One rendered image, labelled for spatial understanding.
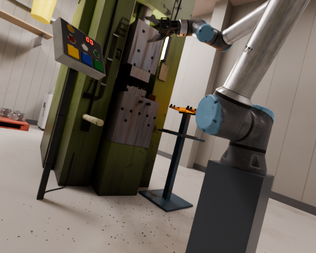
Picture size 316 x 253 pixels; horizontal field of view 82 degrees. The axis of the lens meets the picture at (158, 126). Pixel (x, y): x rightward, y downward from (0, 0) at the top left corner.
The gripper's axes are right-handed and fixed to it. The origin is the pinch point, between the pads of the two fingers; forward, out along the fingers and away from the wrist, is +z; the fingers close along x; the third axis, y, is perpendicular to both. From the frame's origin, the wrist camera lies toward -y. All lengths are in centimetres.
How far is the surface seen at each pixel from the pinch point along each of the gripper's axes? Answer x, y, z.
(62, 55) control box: 13, -3, 49
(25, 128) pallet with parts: 43, -276, 209
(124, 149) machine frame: 77, -54, 21
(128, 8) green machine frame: -50, -58, 6
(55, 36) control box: -1, -10, 54
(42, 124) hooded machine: 37, -319, 196
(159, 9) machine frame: -57, -71, -27
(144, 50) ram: -10, -55, -5
